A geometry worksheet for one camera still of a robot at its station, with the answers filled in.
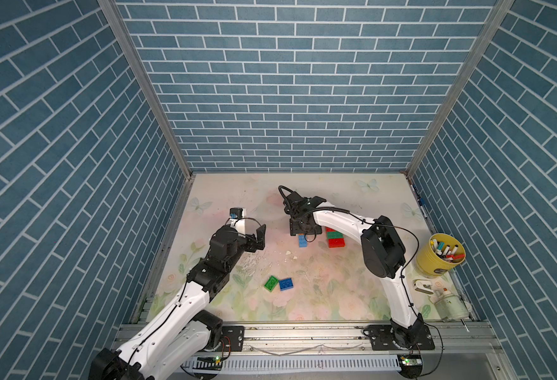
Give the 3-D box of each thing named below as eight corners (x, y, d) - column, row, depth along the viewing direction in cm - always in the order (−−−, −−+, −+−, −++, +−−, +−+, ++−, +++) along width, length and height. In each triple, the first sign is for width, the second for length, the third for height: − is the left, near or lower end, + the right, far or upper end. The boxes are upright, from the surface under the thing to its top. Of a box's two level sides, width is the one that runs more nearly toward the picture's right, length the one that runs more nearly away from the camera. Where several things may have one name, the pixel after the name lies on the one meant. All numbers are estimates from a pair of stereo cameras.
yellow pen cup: (416, 280, 88) (435, 263, 77) (406, 252, 96) (422, 233, 84) (448, 280, 88) (472, 264, 77) (436, 252, 96) (456, 233, 84)
